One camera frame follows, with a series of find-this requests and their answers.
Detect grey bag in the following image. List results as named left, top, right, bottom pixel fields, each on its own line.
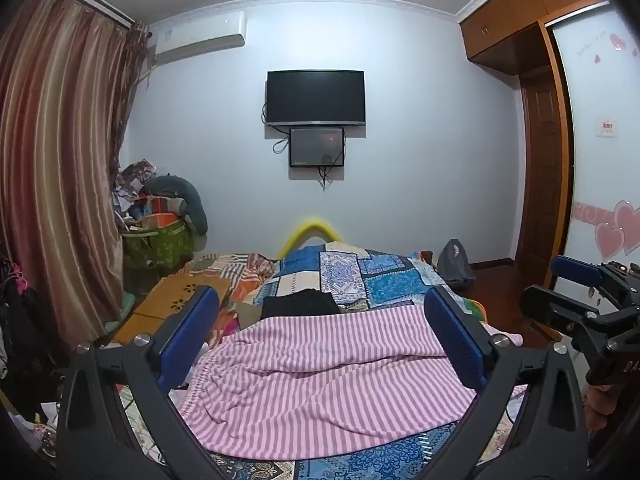
left=436, top=239, right=476, bottom=287

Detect person's right hand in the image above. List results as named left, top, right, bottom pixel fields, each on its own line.
left=585, top=382, right=619, bottom=433

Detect black folded garment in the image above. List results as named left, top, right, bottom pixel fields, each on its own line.
left=260, top=290, right=342, bottom=320

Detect wooden folding table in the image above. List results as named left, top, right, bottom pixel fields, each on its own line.
left=107, top=272, right=241, bottom=347

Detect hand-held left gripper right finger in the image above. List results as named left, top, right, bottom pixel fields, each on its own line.
left=420, top=285, right=588, bottom=480

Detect small black wall screen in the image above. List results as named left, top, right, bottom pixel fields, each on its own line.
left=289, top=127, right=346, bottom=168

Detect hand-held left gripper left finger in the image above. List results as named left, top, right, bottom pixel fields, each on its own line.
left=56, top=286, right=231, bottom=480

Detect wooden door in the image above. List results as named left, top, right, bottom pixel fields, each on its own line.
left=519, top=72, right=562, bottom=277

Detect striped brown curtain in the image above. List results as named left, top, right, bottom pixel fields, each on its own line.
left=0, top=0, right=151, bottom=347

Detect dark hanging clothes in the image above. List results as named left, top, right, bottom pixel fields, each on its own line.
left=0, top=245, right=67, bottom=411

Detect floor clutter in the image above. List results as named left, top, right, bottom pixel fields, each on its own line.
left=0, top=400, right=62, bottom=461

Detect pink striped pants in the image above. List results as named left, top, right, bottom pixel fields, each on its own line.
left=176, top=305, right=528, bottom=461

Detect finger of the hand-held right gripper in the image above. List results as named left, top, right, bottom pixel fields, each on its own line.
left=519, top=285, right=601, bottom=342
left=550, top=255, right=607, bottom=289

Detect black wall television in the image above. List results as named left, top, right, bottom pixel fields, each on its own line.
left=266, top=70, right=366, bottom=127

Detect wooden overhead cabinet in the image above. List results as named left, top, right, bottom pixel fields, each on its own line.
left=459, top=0, right=608, bottom=78

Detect yellow curved bed frame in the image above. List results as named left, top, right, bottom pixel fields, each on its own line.
left=277, top=216, right=346, bottom=259

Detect pile of papers and boxes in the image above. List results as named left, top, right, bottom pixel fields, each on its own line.
left=112, top=159, right=187, bottom=233

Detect white air conditioner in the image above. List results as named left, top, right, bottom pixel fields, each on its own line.
left=152, top=11, right=248, bottom=65

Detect white heart-print wardrobe door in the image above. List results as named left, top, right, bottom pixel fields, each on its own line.
left=550, top=2, right=640, bottom=282

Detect green storage box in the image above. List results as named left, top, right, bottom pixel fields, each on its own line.
left=120, top=215, right=194, bottom=269

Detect orange striped bedsheet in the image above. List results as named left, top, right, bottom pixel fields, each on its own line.
left=192, top=252, right=281, bottom=307

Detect blue patchwork quilt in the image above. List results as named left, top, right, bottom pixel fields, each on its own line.
left=165, top=241, right=531, bottom=480

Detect grey pillow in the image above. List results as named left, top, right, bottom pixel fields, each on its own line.
left=142, top=175, right=209, bottom=235

